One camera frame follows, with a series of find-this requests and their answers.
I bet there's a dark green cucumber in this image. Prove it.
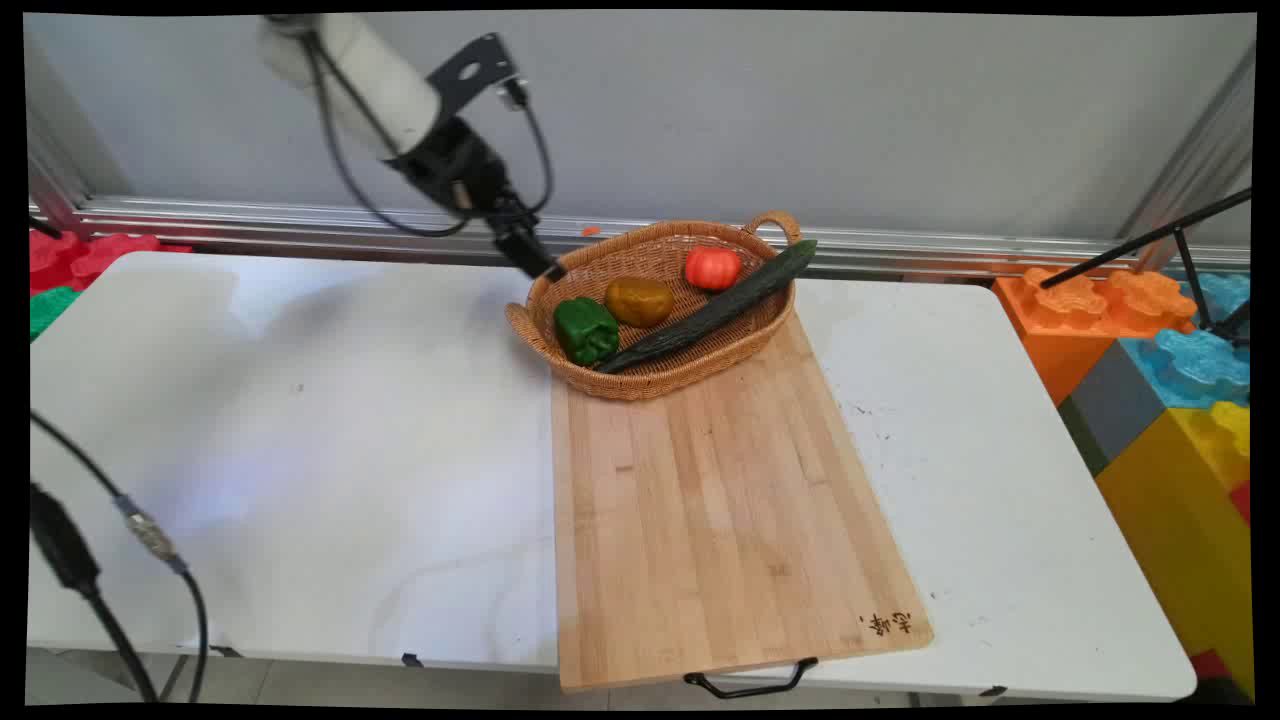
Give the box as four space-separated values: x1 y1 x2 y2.
594 239 819 376

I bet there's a blue foam block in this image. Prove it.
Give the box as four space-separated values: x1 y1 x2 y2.
1120 272 1252 410

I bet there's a brown potato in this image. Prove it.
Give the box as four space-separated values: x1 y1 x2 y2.
604 277 675 329

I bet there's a black cable with metal connector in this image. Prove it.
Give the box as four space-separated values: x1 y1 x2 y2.
28 412 210 705

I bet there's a black board handle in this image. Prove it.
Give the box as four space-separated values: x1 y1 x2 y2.
684 657 819 700

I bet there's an aluminium frame rail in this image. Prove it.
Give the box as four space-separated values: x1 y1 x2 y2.
28 100 1251 276

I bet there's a red tomato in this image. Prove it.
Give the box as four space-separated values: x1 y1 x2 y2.
684 244 742 293

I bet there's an orange foam block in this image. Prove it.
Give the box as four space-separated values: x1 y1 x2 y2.
992 266 1198 407

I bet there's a black tripod stand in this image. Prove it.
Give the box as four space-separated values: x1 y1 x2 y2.
1039 188 1253 348

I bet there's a thick black cable plug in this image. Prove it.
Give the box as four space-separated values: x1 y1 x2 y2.
28 483 161 705

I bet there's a green bell pepper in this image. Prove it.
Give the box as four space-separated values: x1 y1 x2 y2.
553 296 621 367

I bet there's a green foam block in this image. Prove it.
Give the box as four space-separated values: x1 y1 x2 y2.
28 285 83 342

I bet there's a grey foam block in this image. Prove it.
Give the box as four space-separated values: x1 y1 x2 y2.
1058 339 1168 478

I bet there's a woven wicker basket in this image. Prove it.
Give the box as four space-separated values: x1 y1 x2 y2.
505 210 803 402

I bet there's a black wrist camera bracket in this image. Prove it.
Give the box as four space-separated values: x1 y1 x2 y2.
426 33 529 113

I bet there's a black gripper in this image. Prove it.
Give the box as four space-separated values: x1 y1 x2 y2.
386 117 568 282

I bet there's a wooden cutting board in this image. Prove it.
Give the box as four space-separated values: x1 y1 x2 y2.
550 312 935 694

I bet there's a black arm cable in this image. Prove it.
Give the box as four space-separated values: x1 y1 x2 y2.
300 33 554 239

